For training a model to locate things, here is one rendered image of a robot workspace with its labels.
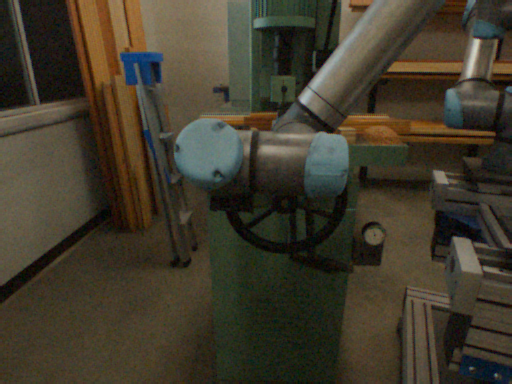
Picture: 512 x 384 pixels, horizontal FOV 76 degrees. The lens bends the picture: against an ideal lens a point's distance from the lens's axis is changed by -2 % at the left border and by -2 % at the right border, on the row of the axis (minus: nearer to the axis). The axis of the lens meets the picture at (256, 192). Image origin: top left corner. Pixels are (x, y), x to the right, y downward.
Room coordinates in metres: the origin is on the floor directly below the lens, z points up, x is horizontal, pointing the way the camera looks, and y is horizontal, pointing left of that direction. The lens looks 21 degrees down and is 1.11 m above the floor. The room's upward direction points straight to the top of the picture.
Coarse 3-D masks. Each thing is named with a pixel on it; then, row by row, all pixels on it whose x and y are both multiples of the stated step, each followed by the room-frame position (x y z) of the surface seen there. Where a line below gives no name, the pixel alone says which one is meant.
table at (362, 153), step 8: (360, 136) 1.00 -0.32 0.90; (352, 144) 0.89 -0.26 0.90; (360, 144) 0.89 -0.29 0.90; (368, 144) 0.89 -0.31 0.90; (352, 152) 0.89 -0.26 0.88; (360, 152) 0.88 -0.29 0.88; (368, 152) 0.88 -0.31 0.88; (376, 152) 0.88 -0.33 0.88; (384, 152) 0.88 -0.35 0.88; (392, 152) 0.88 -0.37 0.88; (400, 152) 0.88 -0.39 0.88; (352, 160) 0.89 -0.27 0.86; (360, 160) 0.88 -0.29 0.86; (368, 160) 0.88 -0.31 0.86; (376, 160) 0.88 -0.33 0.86; (384, 160) 0.88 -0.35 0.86; (392, 160) 0.88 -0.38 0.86; (400, 160) 0.88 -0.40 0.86
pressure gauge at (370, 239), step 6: (372, 222) 0.84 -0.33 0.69; (366, 228) 0.82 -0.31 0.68; (372, 228) 0.82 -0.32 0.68; (378, 228) 0.82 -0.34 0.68; (366, 234) 0.82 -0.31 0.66; (372, 234) 0.82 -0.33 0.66; (378, 234) 0.82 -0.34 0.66; (384, 234) 0.82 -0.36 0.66; (366, 240) 0.82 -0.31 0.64; (372, 240) 0.82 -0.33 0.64; (378, 240) 0.82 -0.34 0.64; (372, 246) 0.84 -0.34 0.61
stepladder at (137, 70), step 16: (128, 64) 1.69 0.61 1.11; (144, 64) 1.68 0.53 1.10; (160, 64) 1.85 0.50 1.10; (128, 80) 1.69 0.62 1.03; (144, 80) 1.68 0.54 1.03; (160, 80) 1.84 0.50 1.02; (144, 96) 1.67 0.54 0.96; (160, 96) 1.86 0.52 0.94; (144, 112) 1.68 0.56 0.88; (160, 112) 1.82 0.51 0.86; (144, 128) 1.68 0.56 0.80; (160, 128) 1.84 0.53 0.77; (160, 144) 1.69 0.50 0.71; (160, 160) 1.66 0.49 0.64; (160, 176) 1.70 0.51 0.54; (176, 176) 1.79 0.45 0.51; (160, 192) 1.67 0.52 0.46; (176, 208) 1.69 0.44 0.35; (176, 224) 1.65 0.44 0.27; (192, 240) 1.82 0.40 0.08; (176, 256) 1.68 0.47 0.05
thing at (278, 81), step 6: (276, 78) 1.01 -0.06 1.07; (282, 78) 1.01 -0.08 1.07; (288, 78) 1.01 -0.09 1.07; (294, 78) 1.01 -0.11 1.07; (276, 84) 1.01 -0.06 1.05; (282, 84) 1.01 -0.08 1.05; (288, 84) 1.01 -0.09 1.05; (294, 84) 1.01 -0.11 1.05; (276, 90) 1.01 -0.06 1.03; (288, 90) 1.01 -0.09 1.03; (294, 90) 1.01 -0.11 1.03; (276, 96) 1.01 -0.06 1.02; (282, 96) 1.01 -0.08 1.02; (288, 96) 1.01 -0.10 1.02; (294, 96) 1.01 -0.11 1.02; (282, 102) 1.05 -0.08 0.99
